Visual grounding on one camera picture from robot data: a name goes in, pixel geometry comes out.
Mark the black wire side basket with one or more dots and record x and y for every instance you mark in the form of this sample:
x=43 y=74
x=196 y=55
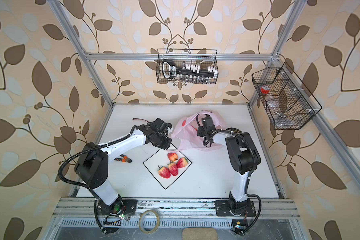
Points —
x=287 y=100

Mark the black yellow tape measure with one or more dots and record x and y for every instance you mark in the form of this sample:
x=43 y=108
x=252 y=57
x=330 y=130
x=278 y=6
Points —
x=234 y=131

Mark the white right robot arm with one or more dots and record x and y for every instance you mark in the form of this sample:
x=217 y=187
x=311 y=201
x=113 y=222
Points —
x=244 y=159

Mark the tape roll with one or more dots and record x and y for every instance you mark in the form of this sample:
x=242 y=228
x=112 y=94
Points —
x=149 y=221

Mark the pink plastic bag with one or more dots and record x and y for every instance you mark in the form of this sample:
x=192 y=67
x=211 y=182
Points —
x=186 y=131

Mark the brown pad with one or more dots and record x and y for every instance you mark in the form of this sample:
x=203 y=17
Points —
x=199 y=234

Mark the red fake strawberry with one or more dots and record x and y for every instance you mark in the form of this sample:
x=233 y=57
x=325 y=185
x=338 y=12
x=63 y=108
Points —
x=173 y=169
x=182 y=163

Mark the black pliers red handles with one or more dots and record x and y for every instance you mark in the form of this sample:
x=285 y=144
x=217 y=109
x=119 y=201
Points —
x=123 y=159

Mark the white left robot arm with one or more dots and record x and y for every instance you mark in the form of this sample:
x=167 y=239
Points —
x=94 y=160

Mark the small fake apple brown stem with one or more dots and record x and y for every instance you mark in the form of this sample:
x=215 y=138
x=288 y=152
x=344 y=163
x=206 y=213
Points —
x=172 y=157

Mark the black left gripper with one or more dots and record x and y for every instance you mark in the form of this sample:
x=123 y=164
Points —
x=167 y=145

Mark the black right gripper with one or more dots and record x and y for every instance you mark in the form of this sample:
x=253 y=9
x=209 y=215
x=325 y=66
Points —
x=199 y=133

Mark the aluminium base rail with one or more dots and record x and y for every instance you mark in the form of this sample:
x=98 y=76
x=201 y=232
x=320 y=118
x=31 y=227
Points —
x=273 y=209

